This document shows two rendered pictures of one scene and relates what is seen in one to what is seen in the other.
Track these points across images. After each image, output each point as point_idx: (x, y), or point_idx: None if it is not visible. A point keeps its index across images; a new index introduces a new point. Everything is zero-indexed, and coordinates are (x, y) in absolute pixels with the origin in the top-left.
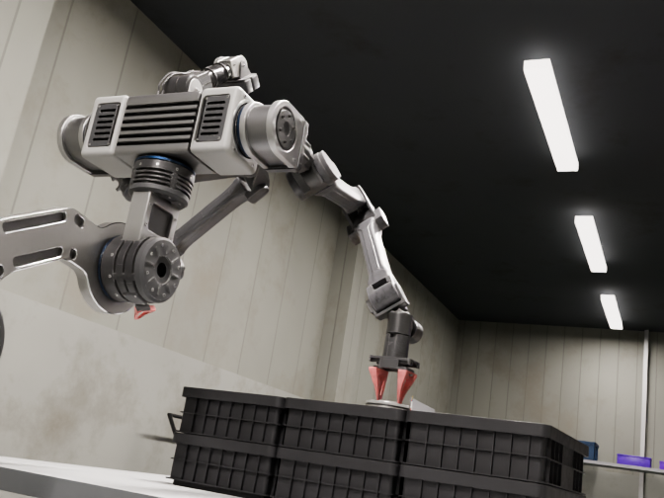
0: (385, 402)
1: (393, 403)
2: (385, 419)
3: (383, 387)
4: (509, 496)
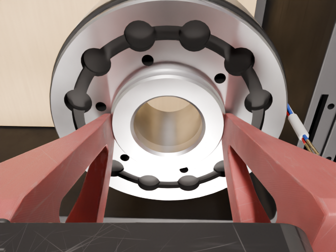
0: (194, 194)
1: (225, 185)
2: (223, 196)
3: (89, 150)
4: None
